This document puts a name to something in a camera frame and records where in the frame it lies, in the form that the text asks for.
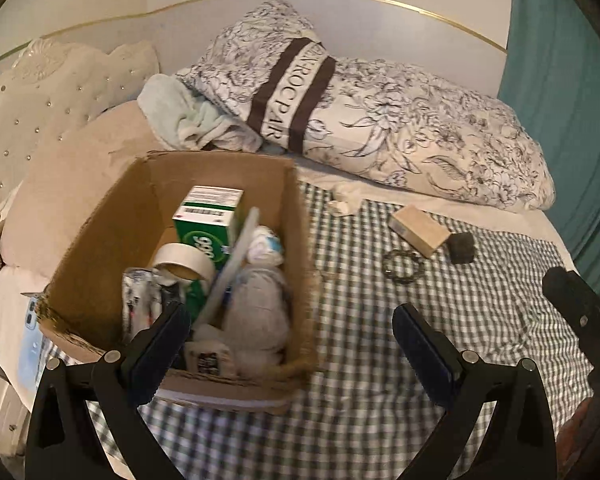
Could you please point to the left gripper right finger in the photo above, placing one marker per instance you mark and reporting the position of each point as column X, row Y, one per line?
column 440, row 368

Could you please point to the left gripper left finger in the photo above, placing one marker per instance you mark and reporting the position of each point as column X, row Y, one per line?
column 135, row 372

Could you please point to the white sachet dark label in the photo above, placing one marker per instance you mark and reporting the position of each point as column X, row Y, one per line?
column 209, row 357

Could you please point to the white tape roll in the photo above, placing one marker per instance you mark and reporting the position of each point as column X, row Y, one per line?
column 184, row 261

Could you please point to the white foam strip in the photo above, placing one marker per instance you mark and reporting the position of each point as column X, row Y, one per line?
column 229, row 271

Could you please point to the brown kraft paper box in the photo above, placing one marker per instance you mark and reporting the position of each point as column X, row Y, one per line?
column 419, row 230

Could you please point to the green white medicine box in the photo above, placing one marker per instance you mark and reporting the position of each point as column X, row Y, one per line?
column 210, row 219

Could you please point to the blue white tissue pack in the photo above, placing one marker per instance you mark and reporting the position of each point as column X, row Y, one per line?
column 265, row 248

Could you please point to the white tissue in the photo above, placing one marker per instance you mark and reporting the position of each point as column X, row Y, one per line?
column 346, row 200

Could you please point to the crinkled plastic wrapper pack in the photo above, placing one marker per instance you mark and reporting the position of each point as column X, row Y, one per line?
column 142, row 302

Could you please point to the green snack bag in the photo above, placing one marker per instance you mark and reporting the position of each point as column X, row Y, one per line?
column 195, row 298

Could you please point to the person hand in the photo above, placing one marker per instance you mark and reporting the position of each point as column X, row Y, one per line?
column 566, row 440

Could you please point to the checkered bed sheet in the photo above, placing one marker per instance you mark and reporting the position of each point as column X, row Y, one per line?
column 364, row 414

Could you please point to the light blue smartphone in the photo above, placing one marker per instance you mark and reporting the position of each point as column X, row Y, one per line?
column 31, row 348

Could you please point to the small black pouch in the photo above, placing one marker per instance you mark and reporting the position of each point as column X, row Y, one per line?
column 461, row 248

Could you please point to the beige pillow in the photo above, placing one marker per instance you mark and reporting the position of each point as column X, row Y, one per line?
column 67, row 182

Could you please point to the mint green towel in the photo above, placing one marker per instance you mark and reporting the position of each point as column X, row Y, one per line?
column 185, row 120

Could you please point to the teal curtain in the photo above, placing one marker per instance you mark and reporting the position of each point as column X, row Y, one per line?
column 552, row 81

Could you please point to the tufted cream headboard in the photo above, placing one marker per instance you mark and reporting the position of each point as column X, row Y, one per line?
column 55, row 89

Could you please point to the floral duvet roll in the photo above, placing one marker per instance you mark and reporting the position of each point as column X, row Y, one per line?
column 392, row 123

